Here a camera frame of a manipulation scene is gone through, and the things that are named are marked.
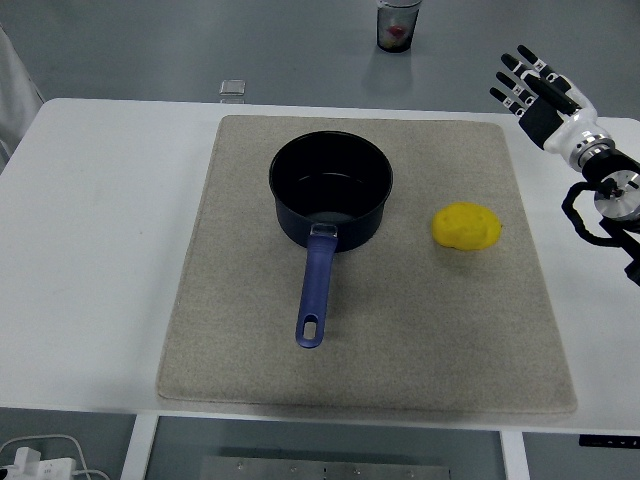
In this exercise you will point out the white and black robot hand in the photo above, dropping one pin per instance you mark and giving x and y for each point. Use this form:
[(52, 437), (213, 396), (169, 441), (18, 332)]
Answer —
[(541, 121)]

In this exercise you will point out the yellow potato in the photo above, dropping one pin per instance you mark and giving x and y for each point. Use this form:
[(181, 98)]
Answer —
[(465, 225)]

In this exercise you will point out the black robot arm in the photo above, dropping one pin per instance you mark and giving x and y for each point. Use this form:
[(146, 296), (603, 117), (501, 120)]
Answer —
[(609, 190)]

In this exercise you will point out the beige table mat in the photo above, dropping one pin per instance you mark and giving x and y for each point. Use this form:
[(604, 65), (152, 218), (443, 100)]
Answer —
[(367, 280)]

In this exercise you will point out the small clear floor plate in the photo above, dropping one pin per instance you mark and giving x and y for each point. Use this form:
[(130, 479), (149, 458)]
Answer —
[(233, 87)]

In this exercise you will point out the black table control panel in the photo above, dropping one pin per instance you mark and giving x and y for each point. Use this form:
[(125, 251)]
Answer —
[(609, 441)]

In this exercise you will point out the grey metal plate with screws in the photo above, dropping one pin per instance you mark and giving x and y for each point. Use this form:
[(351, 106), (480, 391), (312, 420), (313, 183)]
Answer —
[(325, 469)]

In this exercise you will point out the white power strip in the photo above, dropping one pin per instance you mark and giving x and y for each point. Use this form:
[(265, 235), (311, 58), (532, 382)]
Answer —
[(35, 465)]

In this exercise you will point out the white table leg frame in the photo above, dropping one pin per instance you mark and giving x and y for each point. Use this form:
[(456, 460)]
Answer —
[(135, 447)]

